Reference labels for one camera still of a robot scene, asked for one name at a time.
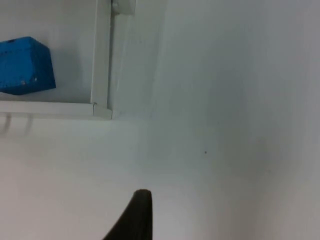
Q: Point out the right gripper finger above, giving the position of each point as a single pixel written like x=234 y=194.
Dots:
x=138 y=220

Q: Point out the grey drawer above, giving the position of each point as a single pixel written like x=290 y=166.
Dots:
x=101 y=62

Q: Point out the blue block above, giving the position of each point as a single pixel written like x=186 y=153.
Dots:
x=22 y=67

